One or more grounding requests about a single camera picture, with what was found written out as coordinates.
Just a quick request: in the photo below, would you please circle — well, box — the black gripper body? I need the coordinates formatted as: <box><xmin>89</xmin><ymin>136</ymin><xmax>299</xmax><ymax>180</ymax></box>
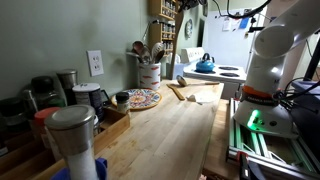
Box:
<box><xmin>181</xmin><ymin>0</ymin><xmax>202</xmax><ymax>11</ymax></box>

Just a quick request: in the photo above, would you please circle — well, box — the metal slotted spoon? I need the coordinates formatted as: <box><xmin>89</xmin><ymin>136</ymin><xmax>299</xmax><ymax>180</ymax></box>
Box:
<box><xmin>151</xmin><ymin>42</ymin><xmax>165</xmax><ymax>64</ymax></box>

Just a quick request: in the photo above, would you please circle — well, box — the black plastic utensil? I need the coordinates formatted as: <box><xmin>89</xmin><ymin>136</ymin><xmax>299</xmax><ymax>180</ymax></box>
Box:
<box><xmin>154</xmin><ymin>49</ymin><xmax>166</xmax><ymax>65</ymax></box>

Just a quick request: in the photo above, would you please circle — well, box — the dark reddish wooden spoon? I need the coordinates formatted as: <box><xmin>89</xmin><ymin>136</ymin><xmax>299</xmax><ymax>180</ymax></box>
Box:
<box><xmin>132</xmin><ymin>40</ymin><xmax>146</xmax><ymax>62</ymax></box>

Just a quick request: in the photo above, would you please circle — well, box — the grey plastic spoon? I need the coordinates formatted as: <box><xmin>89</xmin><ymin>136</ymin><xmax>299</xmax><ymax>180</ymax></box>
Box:
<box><xmin>141</xmin><ymin>45</ymin><xmax>153</xmax><ymax>64</ymax></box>

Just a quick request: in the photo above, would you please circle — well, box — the white utensil holder red pattern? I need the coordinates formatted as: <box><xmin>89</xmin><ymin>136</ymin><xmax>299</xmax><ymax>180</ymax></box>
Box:
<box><xmin>138</xmin><ymin>61</ymin><xmax>162</xmax><ymax>92</ymax></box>

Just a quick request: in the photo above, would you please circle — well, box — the blue grinder holder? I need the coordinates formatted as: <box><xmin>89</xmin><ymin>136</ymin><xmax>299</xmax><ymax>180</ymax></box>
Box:
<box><xmin>49</xmin><ymin>157</ymin><xmax>109</xmax><ymax>180</ymax></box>

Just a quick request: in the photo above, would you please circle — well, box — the white paper note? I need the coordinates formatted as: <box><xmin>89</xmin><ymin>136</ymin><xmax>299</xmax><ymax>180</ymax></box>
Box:
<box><xmin>222</xmin><ymin>16</ymin><xmax>233</xmax><ymax>32</ymax></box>

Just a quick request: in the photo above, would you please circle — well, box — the white refrigerator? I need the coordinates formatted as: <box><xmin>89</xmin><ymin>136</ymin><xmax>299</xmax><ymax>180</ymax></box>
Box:
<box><xmin>202</xmin><ymin>9</ymin><xmax>268</xmax><ymax>69</ymax></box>

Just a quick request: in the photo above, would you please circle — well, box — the blue paper note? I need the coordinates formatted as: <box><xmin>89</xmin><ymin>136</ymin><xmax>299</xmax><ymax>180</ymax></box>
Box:
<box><xmin>238</xmin><ymin>16</ymin><xmax>251</xmax><ymax>30</ymax></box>

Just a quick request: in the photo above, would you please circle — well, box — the blue kettle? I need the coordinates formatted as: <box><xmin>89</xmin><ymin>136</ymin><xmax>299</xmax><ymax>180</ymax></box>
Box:
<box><xmin>195</xmin><ymin>52</ymin><xmax>216</xmax><ymax>74</ymax></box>

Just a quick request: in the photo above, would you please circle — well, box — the blue tissue box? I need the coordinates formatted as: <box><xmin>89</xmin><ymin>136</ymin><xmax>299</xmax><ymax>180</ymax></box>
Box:
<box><xmin>165</xmin><ymin>62</ymin><xmax>186</xmax><ymax>80</ymax></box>

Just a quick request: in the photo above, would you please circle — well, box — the white electric stove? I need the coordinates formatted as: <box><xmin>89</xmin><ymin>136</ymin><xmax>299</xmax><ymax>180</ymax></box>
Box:
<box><xmin>180</xmin><ymin>46</ymin><xmax>248</xmax><ymax>100</ymax></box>

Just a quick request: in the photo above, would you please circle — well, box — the flat wooden spatula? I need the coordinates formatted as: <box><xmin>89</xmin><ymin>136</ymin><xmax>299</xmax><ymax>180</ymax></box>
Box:
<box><xmin>166</xmin><ymin>83</ymin><xmax>186</xmax><ymax>102</ymax></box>

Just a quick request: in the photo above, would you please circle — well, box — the colourful patterned round plate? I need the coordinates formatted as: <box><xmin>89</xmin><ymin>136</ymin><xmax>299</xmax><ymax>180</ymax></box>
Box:
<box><xmin>110</xmin><ymin>87</ymin><xmax>163</xmax><ymax>111</ymax></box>

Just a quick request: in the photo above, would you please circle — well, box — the small black-lid spice jar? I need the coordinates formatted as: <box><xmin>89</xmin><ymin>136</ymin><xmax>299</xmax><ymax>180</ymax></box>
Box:
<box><xmin>115</xmin><ymin>91</ymin><xmax>131</xmax><ymax>115</ymax></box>

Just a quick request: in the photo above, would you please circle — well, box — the white canister dark label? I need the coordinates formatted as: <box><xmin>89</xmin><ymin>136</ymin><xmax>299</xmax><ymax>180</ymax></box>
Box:
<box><xmin>72</xmin><ymin>82</ymin><xmax>105</xmax><ymax>123</ymax></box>

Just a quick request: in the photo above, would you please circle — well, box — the black metal pole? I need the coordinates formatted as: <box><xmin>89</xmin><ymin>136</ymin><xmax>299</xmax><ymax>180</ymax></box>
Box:
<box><xmin>303</xmin><ymin>34</ymin><xmax>320</xmax><ymax>82</ymax></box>

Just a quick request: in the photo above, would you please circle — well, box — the wooden spice tray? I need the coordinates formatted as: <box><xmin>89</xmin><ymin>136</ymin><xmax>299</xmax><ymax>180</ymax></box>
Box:
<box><xmin>0</xmin><ymin>105</ymin><xmax>132</xmax><ymax>180</ymax></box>

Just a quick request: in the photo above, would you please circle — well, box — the stainless steel shaker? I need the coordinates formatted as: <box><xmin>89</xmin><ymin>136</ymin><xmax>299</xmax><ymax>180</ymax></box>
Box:
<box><xmin>55</xmin><ymin>68</ymin><xmax>79</xmax><ymax>107</ymax></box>

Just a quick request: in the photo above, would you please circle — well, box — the dark jar black lid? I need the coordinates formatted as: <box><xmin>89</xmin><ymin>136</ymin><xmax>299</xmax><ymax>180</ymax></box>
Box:
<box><xmin>30</xmin><ymin>75</ymin><xmax>67</xmax><ymax>109</ymax></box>

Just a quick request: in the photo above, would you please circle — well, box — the dark blue storage bin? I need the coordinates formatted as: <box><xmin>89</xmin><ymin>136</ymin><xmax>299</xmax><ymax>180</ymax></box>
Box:
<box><xmin>290</xmin><ymin>79</ymin><xmax>320</xmax><ymax>154</ymax></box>

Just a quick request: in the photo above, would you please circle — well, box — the steel-topped salt grinder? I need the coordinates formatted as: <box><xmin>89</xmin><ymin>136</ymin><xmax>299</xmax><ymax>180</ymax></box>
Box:
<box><xmin>44</xmin><ymin>104</ymin><xmax>101</xmax><ymax>180</ymax></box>

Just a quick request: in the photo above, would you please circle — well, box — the red-lid spice jar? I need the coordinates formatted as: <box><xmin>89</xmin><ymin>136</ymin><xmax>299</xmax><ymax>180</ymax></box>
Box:
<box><xmin>33</xmin><ymin>106</ymin><xmax>63</xmax><ymax>150</ymax></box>

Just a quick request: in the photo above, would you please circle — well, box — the thin silver-topped bottle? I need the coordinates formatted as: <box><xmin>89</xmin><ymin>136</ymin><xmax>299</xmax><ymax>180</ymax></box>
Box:
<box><xmin>21</xmin><ymin>88</ymin><xmax>39</xmax><ymax>122</ymax></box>

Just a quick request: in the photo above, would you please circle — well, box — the dark glass jar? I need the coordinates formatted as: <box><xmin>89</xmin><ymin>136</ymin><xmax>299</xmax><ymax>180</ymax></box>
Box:
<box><xmin>0</xmin><ymin>96</ymin><xmax>32</xmax><ymax>134</ymax></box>

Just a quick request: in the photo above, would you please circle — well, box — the wooden wall spice rack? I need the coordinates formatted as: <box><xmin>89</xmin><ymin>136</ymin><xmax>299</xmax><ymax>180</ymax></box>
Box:
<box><xmin>148</xmin><ymin>20</ymin><xmax>178</xmax><ymax>57</ymax></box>
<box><xmin>148</xmin><ymin>0</ymin><xmax>181</xmax><ymax>22</ymax></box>

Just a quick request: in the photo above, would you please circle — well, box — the round wall clock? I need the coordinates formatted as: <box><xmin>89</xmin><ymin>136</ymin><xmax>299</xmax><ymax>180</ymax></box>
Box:
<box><xmin>184</xmin><ymin>18</ymin><xmax>194</xmax><ymax>40</ymax></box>

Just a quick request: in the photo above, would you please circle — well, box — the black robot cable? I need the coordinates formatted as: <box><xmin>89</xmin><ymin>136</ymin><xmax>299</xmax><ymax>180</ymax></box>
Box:
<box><xmin>211</xmin><ymin>0</ymin><xmax>274</xmax><ymax>20</ymax></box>

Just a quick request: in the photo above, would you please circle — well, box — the white wall power outlet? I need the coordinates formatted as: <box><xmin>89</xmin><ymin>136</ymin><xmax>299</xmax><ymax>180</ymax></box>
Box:
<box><xmin>86</xmin><ymin>49</ymin><xmax>105</xmax><ymax>78</ymax></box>

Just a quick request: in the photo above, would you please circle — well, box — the black cable bundle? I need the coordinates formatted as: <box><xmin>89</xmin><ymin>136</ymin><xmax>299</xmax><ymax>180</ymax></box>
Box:
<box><xmin>273</xmin><ymin>78</ymin><xmax>320</xmax><ymax>113</ymax></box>

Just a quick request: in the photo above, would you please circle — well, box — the aluminium rail frame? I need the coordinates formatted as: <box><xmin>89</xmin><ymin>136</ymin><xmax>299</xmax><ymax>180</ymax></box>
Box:
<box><xmin>225</xmin><ymin>97</ymin><xmax>320</xmax><ymax>180</ymax></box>

